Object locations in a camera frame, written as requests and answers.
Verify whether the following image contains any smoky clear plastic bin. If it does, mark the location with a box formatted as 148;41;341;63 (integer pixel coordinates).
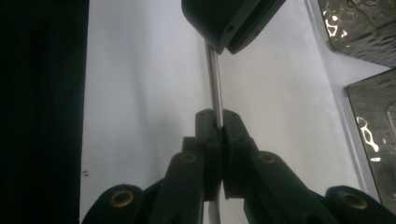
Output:
317;0;396;69
345;68;396;216

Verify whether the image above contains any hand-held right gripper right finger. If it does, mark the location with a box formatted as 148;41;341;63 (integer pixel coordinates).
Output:
221;108;260;201

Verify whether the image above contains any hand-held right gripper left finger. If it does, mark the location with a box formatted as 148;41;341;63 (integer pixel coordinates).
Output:
182;108;223;202

